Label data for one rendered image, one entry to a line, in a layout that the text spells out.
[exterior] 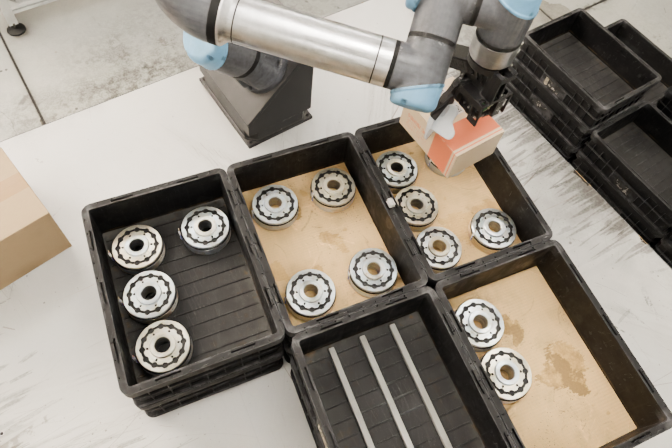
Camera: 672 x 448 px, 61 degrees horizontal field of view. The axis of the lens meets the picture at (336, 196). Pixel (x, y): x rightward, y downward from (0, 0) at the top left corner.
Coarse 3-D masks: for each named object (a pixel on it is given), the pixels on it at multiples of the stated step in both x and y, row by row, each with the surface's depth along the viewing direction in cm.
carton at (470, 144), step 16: (448, 80) 116; (416, 112) 111; (464, 112) 112; (416, 128) 114; (464, 128) 110; (480, 128) 110; (496, 128) 110; (432, 144) 111; (448, 144) 107; (464, 144) 108; (480, 144) 108; (496, 144) 113; (432, 160) 114; (448, 160) 109; (464, 160) 110; (448, 176) 112
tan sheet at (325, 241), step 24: (312, 216) 130; (336, 216) 131; (360, 216) 131; (264, 240) 126; (288, 240) 127; (312, 240) 127; (336, 240) 128; (360, 240) 128; (288, 264) 124; (312, 264) 124; (336, 264) 125; (336, 288) 122; (288, 312) 118
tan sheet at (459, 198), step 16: (416, 144) 143; (416, 160) 141; (432, 176) 139; (464, 176) 140; (480, 176) 140; (432, 192) 136; (448, 192) 137; (464, 192) 137; (480, 192) 138; (416, 208) 134; (448, 208) 134; (464, 208) 135; (480, 208) 135; (496, 208) 136; (432, 224) 132; (448, 224) 132; (464, 224) 133; (464, 240) 130; (464, 256) 128; (480, 256) 129
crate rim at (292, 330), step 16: (304, 144) 128; (320, 144) 129; (352, 144) 129; (256, 160) 126; (368, 176) 126; (240, 192) 120; (240, 208) 119; (384, 208) 122; (400, 224) 120; (256, 240) 117; (416, 256) 116; (272, 288) 110; (400, 288) 112; (416, 288) 113; (368, 304) 110; (288, 320) 107; (320, 320) 109
